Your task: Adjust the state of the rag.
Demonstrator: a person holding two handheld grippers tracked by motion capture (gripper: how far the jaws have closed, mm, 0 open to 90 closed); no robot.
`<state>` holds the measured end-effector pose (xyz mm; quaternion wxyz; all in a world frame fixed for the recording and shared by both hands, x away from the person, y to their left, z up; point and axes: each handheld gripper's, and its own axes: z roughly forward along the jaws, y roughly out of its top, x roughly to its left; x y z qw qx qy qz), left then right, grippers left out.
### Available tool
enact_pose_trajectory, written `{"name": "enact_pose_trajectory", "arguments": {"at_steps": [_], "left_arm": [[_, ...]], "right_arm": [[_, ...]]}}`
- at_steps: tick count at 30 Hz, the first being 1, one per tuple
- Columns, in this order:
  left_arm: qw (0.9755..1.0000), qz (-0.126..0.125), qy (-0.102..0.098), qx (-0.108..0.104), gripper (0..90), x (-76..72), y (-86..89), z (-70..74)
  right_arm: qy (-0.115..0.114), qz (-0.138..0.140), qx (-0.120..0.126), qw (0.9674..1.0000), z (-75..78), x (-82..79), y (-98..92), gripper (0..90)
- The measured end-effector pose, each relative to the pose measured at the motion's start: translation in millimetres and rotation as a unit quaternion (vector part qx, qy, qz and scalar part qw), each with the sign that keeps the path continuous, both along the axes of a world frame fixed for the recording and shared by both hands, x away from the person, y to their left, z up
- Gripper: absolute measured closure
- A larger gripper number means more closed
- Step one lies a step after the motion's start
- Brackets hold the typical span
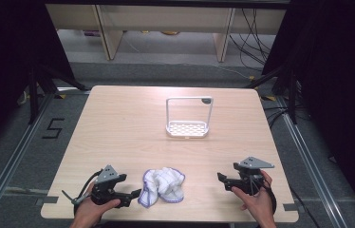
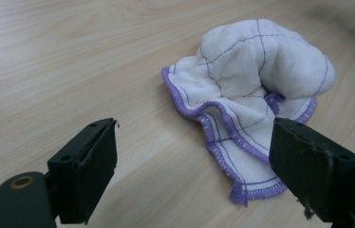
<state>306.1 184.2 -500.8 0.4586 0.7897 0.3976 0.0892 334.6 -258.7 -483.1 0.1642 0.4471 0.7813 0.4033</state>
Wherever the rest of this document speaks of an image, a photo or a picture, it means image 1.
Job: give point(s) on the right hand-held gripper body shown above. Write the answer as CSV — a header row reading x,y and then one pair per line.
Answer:
x,y
248,180

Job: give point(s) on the black curtain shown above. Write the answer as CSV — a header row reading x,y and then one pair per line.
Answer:
x,y
4,63
340,79

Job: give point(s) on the beige desk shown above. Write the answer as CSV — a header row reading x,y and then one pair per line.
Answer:
x,y
166,19

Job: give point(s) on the metal floor rail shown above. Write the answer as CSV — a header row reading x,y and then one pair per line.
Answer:
x,y
11,164
311,164

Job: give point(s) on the yellow round object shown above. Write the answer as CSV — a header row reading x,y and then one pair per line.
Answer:
x,y
170,32

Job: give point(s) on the white cloth with purple edge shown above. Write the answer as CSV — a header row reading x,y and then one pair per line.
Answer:
x,y
163,186

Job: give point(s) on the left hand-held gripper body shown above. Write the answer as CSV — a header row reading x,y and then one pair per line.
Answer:
x,y
104,190

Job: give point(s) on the person's right hand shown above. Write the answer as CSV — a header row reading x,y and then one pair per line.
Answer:
x,y
259,204

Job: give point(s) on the black metal stand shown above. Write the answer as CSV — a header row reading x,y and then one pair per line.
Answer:
x,y
292,95
33,95

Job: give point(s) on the person's left hand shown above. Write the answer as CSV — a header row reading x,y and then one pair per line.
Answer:
x,y
88,210

